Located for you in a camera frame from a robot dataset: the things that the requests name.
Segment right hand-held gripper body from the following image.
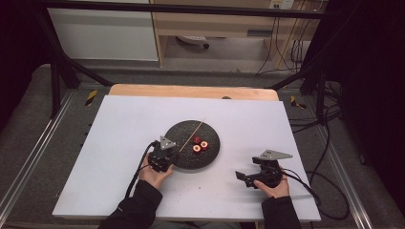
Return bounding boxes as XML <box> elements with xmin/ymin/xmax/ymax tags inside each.
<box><xmin>245</xmin><ymin>149</ymin><xmax>294</xmax><ymax>189</ymax></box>

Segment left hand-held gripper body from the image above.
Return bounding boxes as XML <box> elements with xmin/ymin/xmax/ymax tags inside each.
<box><xmin>147</xmin><ymin>135</ymin><xmax>178</xmax><ymax>174</ymax></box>

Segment thin wooden skewer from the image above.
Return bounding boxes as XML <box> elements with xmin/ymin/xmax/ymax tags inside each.
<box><xmin>179</xmin><ymin>116</ymin><xmax>207</xmax><ymax>154</ymax></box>

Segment black round plate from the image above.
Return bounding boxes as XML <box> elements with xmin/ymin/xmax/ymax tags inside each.
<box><xmin>164</xmin><ymin>119</ymin><xmax>222</xmax><ymax>171</ymax></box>

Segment person's right hand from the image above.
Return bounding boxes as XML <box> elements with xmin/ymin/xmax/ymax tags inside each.
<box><xmin>253</xmin><ymin>175</ymin><xmax>291</xmax><ymax>199</ymax></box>

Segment person's left hand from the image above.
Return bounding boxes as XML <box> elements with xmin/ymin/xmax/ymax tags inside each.
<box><xmin>138</xmin><ymin>154</ymin><xmax>175</xmax><ymax>192</ymax></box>

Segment white board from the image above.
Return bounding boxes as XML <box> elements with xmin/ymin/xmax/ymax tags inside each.
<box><xmin>52</xmin><ymin>94</ymin><xmax>322</xmax><ymax>223</ymax></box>

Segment wooden table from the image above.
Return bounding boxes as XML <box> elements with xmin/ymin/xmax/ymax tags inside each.
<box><xmin>108</xmin><ymin>83</ymin><xmax>281</xmax><ymax>102</ymax></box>

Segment grey chair base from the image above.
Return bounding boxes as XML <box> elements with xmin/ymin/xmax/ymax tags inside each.
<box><xmin>176</xmin><ymin>34</ymin><xmax>211</xmax><ymax>50</ymax></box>

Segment light wooden desk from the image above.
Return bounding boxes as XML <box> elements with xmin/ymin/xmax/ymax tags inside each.
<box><xmin>149</xmin><ymin>0</ymin><xmax>323</xmax><ymax>69</ymax></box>

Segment white cabinet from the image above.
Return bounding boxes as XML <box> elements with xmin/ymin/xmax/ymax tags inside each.
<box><xmin>47</xmin><ymin>8</ymin><xmax>160</xmax><ymax>62</ymax></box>

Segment black curtain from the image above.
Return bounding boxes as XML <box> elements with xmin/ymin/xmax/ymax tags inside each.
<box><xmin>0</xmin><ymin>0</ymin><xmax>53</xmax><ymax>130</ymax></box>
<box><xmin>313</xmin><ymin>0</ymin><xmax>405</xmax><ymax>209</ymax></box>

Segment white power strip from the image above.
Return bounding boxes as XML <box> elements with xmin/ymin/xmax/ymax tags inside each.
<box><xmin>268</xmin><ymin>0</ymin><xmax>296</xmax><ymax>10</ymax></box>

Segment left hand-held gripper black cable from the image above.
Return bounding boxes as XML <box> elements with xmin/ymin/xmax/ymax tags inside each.
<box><xmin>124</xmin><ymin>140</ymin><xmax>160</xmax><ymax>198</ymax></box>

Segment hand-held gripper black cable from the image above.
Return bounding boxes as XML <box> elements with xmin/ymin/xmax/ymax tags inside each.
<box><xmin>280</xmin><ymin>167</ymin><xmax>351</xmax><ymax>221</ymax></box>
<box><xmin>124</xmin><ymin>140</ymin><xmax>160</xmax><ymax>198</ymax></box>

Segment right hand-held gripper black cable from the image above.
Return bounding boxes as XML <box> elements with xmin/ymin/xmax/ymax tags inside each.
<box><xmin>280</xmin><ymin>167</ymin><xmax>351</xmax><ymax>221</ymax></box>

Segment aluminium rail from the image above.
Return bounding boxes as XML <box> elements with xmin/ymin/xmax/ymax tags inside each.
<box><xmin>313</xmin><ymin>123</ymin><xmax>374</xmax><ymax>229</ymax></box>
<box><xmin>0</xmin><ymin>90</ymin><xmax>76</xmax><ymax>218</ymax></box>

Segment black floor cables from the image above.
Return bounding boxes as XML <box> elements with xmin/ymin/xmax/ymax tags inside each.
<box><xmin>288</xmin><ymin>80</ymin><xmax>344</xmax><ymax>135</ymax></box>

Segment hanging black cables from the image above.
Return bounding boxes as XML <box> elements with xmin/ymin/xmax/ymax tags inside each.
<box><xmin>255</xmin><ymin>15</ymin><xmax>308</xmax><ymax>76</ymax></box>

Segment black metal frame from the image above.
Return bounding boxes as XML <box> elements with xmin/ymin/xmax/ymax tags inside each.
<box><xmin>32</xmin><ymin>0</ymin><xmax>338</xmax><ymax>121</ymax></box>

